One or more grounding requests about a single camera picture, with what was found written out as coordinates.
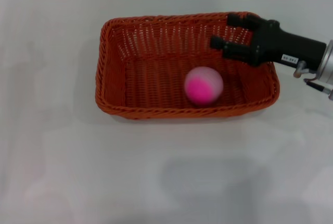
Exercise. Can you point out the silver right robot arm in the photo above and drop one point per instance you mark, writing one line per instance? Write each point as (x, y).
(328, 67)

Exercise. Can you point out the orange woven plastic basket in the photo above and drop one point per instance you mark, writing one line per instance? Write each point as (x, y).
(156, 86)

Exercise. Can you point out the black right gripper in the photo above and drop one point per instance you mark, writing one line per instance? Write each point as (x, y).
(286, 45)

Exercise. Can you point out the pink foam ball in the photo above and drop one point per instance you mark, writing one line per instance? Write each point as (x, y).
(203, 86)

